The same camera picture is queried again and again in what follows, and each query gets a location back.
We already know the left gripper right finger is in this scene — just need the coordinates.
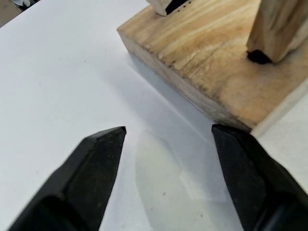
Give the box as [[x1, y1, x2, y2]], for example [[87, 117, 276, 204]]
[[211, 124, 308, 231]]

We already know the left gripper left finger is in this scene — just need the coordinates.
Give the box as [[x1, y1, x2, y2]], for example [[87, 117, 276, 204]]
[[7, 126, 127, 231]]

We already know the wooden seat board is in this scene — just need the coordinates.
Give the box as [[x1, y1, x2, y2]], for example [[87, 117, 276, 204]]
[[116, 0, 308, 138]]

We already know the wooden leg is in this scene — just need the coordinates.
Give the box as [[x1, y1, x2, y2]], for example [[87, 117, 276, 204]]
[[246, 0, 308, 64], [147, 0, 173, 17]]

